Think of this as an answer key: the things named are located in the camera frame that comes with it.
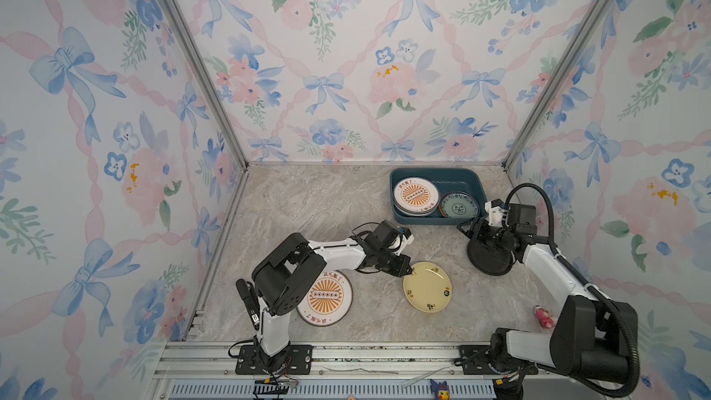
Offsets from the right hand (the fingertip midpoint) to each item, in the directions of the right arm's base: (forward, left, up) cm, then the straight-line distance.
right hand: (465, 228), depth 87 cm
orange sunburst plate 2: (-19, +43, -10) cm, 48 cm away
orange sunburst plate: (+19, +12, -8) cm, 24 cm away
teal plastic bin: (+25, -10, -6) cm, 28 cm away
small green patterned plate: (+16, -4, -10) cm, 20 cm away
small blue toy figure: (-41, +13, -8) cm, 44 cm away
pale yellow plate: (-16, +13, -8) cm, 22 cm away
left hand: (-11, +16, -7) cm, 21 cm away
